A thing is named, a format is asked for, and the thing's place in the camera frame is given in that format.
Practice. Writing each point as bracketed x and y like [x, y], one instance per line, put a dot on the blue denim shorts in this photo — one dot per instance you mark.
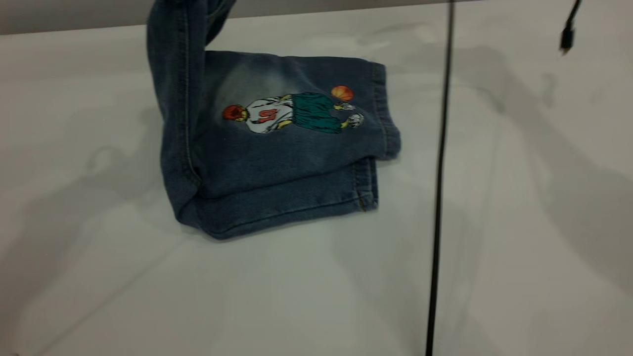
[272, 168]

